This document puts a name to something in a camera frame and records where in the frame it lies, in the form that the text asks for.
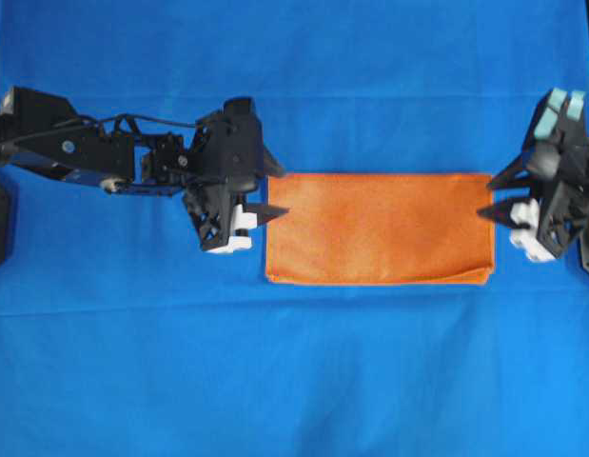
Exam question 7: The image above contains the orange microfiber towel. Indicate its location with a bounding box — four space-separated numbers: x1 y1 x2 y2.
265 173 496 287

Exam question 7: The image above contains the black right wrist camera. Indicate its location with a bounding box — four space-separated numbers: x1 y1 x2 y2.
526 141 560 181

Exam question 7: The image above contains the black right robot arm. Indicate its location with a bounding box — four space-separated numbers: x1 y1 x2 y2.
478 88 589 263

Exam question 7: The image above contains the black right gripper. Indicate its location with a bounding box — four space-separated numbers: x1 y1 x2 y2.
477 144 589 263

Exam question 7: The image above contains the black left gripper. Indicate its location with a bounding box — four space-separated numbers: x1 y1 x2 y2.
183 112 289 254

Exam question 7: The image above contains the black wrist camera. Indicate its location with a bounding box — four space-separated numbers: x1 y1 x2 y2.
526 141 560 181
223 96 256 119

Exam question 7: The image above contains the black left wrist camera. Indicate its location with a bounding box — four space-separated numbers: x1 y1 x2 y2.
223 96 256 119

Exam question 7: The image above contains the blue table cloth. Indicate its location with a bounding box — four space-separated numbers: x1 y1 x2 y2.
0 1 589 456

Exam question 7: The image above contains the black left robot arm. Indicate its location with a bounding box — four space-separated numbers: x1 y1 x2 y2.
0 87 288 254

